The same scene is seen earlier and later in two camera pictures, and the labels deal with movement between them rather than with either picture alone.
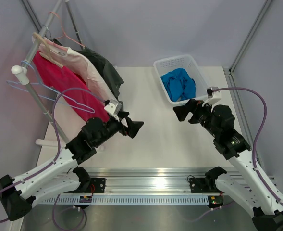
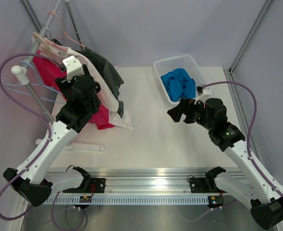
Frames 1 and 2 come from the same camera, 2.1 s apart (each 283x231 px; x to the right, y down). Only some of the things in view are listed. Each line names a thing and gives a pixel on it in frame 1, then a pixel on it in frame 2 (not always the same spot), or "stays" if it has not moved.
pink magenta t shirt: (67, 82) stays
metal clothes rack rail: (21, 72) stays
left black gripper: (132, 126) to (64, 84)
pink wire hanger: (64, 33) stays
